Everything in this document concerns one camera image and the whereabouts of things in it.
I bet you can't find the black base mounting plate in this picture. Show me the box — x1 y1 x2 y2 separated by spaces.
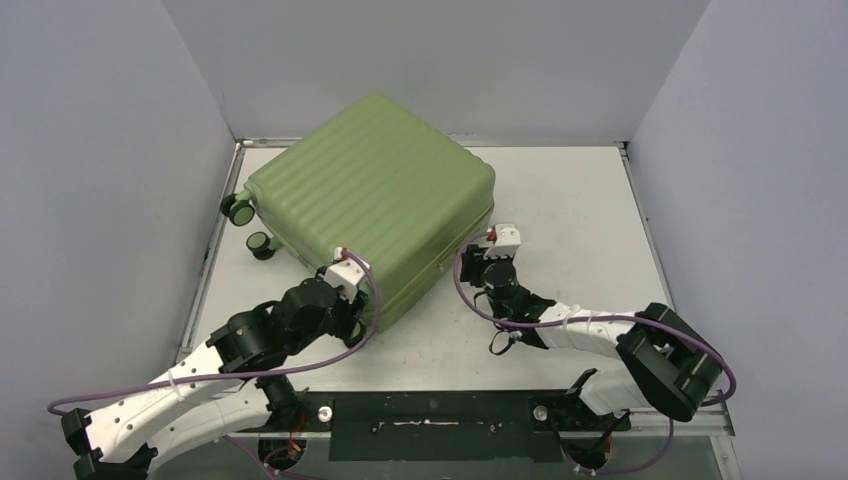
254 390 631 463

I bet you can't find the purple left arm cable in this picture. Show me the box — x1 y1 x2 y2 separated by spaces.
46 250 383 480

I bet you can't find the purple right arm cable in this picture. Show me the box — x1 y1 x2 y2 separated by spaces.
452 231 738 477

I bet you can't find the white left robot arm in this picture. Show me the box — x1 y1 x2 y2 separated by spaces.
61 274 368 479

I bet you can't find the green suitcase with blue lining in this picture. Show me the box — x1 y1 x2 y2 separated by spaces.
219 92 496 331

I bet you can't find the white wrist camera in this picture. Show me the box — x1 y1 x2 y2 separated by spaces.
322 246 370 302
483 223 522 260

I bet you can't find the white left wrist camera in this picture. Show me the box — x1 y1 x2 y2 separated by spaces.
322 246 370 302

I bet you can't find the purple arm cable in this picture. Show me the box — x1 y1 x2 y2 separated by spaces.
46 250 383 480
452 231 738 477

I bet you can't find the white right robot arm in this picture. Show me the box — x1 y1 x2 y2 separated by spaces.
454 243 727 428

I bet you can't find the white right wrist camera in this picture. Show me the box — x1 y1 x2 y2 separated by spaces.
483 223 522 260

